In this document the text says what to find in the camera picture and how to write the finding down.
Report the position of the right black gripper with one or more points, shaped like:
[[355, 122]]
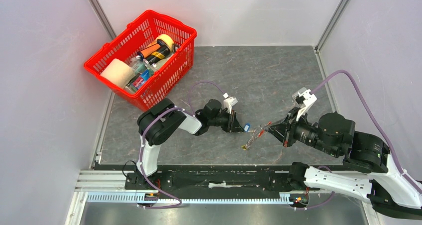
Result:
[[284, 130]]

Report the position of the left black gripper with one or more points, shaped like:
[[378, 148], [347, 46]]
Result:
[[233, 125]]

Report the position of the metal key holder red handle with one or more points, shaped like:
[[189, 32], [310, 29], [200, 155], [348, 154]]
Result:
[[256, 133]]

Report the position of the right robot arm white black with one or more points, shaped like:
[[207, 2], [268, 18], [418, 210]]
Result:
[[373, 173]]

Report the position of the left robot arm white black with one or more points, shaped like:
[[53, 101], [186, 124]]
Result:
[[156, 125]]

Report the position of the blue red packet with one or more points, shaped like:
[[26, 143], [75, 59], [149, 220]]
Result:
[[140, 80]]

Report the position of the orange black bottle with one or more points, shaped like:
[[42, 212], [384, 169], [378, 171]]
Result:
[[155, 53]]

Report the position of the masking tape roll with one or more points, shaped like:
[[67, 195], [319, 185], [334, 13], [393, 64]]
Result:
[[167, 40]]

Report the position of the beige paper roll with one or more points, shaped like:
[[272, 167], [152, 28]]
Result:
[[118, 73]]

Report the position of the red plastic basket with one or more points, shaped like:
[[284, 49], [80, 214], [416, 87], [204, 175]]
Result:
[[138, 35]]

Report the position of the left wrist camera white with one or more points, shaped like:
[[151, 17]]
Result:
[[229, 102]]

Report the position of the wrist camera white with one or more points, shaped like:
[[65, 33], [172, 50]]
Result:
[[229, 102], [304, 99]]

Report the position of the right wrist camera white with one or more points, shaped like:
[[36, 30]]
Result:
[[304, 99]]

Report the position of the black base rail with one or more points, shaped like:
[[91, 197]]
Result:
[[202, 182]]

